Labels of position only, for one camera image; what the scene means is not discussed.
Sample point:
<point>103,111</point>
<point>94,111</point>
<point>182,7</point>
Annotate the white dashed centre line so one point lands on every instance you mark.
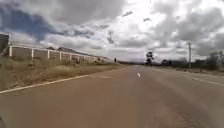
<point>138,75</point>

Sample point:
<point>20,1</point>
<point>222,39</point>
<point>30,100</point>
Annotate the tree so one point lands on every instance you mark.
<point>149,58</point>

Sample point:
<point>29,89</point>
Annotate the brown-grey asphalt road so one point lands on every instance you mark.
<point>133,103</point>

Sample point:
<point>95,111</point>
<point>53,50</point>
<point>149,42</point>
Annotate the white edge line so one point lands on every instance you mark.
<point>206,81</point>
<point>46,83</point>

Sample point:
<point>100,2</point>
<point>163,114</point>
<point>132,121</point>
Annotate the pole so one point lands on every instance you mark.
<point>189,56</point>

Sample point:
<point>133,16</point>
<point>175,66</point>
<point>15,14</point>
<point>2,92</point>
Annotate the dry grass verge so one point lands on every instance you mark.
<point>200,71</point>
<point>33,72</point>

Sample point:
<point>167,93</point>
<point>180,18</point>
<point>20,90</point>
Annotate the row of bushes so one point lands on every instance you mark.
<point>211,61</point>

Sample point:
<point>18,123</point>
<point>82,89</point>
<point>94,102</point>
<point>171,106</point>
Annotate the wall with white posts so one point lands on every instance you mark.
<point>40,53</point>

